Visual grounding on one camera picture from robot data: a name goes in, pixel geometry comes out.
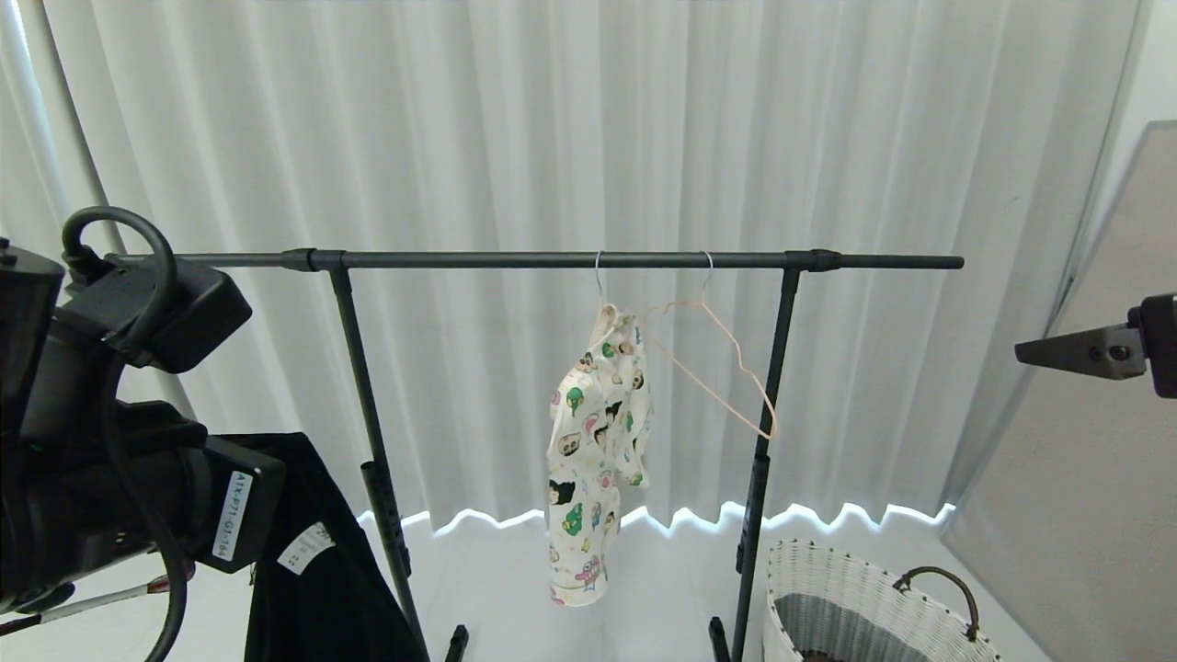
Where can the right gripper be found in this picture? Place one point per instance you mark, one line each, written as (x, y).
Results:
(1160, 349)

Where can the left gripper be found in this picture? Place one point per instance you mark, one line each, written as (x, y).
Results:
(74, 515)

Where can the black garment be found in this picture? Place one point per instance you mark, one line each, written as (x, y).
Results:
(313, 625)

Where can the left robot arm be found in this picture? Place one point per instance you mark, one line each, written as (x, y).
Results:
(23, 322)

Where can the pink clothes hanger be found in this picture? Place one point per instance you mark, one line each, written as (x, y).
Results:
(771, 430)
(597, 271)

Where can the white laundry basket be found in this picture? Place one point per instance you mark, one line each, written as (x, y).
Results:
(828, 588)

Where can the black clothes rack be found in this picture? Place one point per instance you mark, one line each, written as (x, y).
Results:
(506, 260)

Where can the cream printed garment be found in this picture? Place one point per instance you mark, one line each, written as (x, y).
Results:
(598, 432)

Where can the white curtain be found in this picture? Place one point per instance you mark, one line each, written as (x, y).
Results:
(460, 138)

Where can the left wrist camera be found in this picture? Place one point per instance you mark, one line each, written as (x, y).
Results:
(184, 303)

